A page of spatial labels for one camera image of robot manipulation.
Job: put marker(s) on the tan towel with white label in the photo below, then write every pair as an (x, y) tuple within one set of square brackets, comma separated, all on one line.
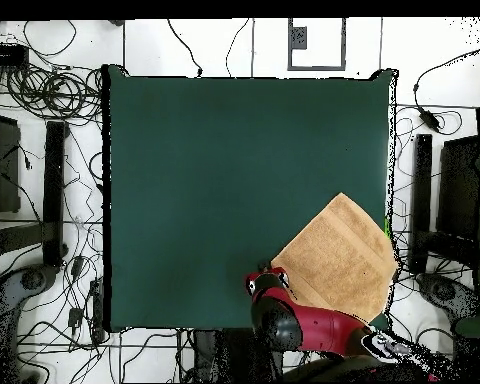
[(344, 260)]

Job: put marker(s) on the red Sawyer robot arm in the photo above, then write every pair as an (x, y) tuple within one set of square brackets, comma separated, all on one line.
[(320, 328)]

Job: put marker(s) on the dark flat panel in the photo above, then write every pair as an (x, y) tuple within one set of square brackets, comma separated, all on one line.
[(4, 168), (460, 188)]

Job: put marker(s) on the dark green table cloth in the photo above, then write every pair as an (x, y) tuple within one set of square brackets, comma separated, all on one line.
[(224, 180)]

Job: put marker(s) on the black floor bar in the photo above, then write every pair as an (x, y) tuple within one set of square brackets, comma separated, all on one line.
[(54, 192), (422, 200)]

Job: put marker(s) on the dark stand base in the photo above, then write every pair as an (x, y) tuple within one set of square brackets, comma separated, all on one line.
[(32, 280), (444, 292)]

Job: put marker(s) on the small black power adapter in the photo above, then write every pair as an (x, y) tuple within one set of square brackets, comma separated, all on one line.
[(75, 317), (76, 266)]

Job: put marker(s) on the black electronics box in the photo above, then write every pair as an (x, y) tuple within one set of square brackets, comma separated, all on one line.
[(4, 55)]

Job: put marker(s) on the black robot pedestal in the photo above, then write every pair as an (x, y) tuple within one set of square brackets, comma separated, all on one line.
[(224, 356)]

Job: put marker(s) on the grey rectangular floor frame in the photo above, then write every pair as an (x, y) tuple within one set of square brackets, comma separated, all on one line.
[(290, 52)]

